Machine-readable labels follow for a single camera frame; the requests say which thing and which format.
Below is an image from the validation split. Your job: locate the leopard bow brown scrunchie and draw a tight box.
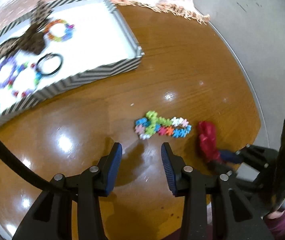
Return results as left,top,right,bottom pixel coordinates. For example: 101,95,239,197
0,0,52,59

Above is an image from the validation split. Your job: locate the black camera cable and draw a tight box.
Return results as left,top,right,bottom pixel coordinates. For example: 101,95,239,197
0,122,58,196

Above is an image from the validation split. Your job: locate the colourful plastic flower bracelet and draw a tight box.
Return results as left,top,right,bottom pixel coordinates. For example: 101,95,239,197
134,110,193,140

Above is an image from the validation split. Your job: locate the striped white jewelry tray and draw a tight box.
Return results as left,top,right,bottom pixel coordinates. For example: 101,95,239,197
0,0,144,126

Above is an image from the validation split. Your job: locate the person's right hand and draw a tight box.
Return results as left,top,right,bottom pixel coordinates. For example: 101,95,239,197
263,206,285,220

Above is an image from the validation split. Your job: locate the orange translucent bead bracelet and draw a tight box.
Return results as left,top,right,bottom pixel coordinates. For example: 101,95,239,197
43,18,75,43

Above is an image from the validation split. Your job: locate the purple bead bracelet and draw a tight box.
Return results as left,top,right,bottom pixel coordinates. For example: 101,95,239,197
0,56,18,90

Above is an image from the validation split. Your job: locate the dark hair tie with charm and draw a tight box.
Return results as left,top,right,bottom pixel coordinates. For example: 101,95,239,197
35,52,64,77

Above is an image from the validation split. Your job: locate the multicolour bead bracelet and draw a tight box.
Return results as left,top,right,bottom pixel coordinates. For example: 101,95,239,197
7,62,43,98

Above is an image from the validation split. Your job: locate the red scrunchie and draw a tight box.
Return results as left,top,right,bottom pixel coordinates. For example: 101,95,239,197
197,121,221,163

